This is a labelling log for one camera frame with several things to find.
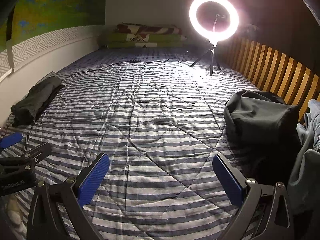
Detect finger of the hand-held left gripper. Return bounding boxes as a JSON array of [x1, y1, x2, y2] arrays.
[[0, 142, 52, 167], [0, 133, 22, 150]]

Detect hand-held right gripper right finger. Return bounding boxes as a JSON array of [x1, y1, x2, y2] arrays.
[[212, 154, 295, 240]]

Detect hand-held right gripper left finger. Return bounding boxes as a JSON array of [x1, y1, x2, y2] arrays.
[[26, 152, 110, 240]]

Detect dark grey pants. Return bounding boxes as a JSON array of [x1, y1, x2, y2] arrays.
[[223, 90, 303, 180]]

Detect dark green folded clothing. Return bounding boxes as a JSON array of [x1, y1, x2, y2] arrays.
[[10, 76, 66, 127]]

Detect blue striped blanket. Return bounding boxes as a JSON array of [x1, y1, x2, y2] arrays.
[[0, 46, 300, 240]]

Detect grey blue clothes pile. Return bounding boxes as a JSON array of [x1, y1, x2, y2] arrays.
[[287, 99, 320, 215]]

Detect green folded blanket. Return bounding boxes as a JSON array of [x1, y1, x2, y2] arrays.
[[100, 32, 187, 49]]

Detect brown patterned folded blanket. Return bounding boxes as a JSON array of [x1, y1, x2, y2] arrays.
[[116, 23, 184, 35]]

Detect wooden slatted bed rail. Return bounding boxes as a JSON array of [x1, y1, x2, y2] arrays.
[[220, 36, 320, 125]]

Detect black ring light cable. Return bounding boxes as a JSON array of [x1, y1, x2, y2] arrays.
[[82, 51, 193, 73]]

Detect green wall poster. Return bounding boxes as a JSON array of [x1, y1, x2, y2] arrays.
[[0, 0, 107, 52]]

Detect ring light on black tripod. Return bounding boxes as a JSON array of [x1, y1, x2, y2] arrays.
[[189, 0, 240, 76]]

